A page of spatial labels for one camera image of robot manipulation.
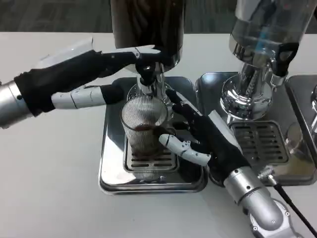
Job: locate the steel drip tray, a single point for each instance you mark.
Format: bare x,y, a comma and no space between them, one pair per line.
297,168
111,148
305,104

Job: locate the dark tank drink dispenser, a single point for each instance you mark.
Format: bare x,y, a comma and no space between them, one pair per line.
148,22

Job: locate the clear ribbed glass cup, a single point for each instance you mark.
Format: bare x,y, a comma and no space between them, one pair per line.
141,121

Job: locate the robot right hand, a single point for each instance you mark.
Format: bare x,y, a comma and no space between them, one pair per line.
218,148

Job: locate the robot right arm silver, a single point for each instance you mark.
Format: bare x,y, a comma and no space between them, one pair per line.
257,198

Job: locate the robot left arm silver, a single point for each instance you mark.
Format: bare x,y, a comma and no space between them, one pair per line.
12,104

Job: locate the black tap of dark dispenser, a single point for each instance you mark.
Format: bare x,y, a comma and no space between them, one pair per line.
146,72

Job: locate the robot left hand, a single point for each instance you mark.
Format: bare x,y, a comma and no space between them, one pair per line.
62,74

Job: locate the black tap of clear dispenser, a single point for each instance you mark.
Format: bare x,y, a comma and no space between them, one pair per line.
284,58

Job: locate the clear tank drink dispenser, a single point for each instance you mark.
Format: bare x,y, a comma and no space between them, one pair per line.
262,24

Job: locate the chrome dispenser foot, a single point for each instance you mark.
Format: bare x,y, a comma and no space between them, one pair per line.
314,99

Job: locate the slotted steel drip grid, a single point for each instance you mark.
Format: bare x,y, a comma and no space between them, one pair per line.
260,141
151,162

